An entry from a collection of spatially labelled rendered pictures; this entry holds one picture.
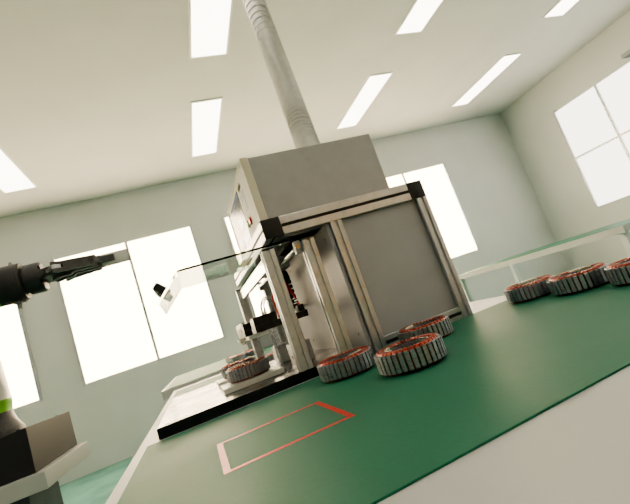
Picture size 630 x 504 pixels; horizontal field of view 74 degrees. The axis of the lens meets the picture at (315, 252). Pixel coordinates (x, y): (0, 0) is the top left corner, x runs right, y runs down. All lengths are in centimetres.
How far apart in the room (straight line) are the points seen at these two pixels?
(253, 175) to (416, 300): 52
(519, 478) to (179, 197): 607
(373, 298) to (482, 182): 717
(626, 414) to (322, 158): 96
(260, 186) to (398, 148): 643
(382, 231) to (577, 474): 82
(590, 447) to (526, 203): 827
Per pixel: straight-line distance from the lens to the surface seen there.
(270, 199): 109
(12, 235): 644
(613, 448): 32
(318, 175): 115
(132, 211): 621
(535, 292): 103
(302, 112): 283
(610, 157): 786
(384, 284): 102
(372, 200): 105
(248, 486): 44
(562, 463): 31
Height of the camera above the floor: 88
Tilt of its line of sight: 8 degrees up
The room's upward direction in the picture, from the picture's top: 19 degrees counter-clockwise
